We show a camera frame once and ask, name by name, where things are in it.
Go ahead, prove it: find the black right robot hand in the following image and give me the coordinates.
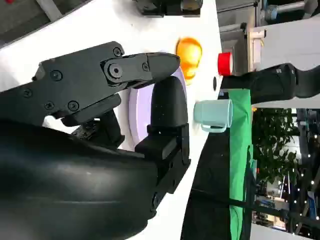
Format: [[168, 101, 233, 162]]
[[0, 41, 192, 240]]

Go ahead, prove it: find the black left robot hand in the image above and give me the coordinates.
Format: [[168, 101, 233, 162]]
[[132, 0, 202, 18]]

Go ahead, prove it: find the orange toy bread roll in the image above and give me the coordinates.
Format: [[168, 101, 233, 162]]
[[174, 36, 203, 87]]

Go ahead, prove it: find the lilac plate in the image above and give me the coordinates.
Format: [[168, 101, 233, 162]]
[[128, 66, 189, 151]]

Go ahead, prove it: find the red cylinder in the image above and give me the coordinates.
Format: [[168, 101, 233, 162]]
[[217, 51, 234, 76]]

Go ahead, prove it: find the pale green mug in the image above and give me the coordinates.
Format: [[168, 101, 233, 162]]
[[193, 99, 235, 134]]

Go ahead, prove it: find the black cloth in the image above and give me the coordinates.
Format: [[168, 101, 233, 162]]
[[180, 124, 253, 240]]

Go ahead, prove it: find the green cloth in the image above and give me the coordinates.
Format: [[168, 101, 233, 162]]
[[227, 88, 258, 240]]

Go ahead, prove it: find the green plant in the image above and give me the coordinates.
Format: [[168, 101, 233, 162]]
[[251, 107, 301, 181]]

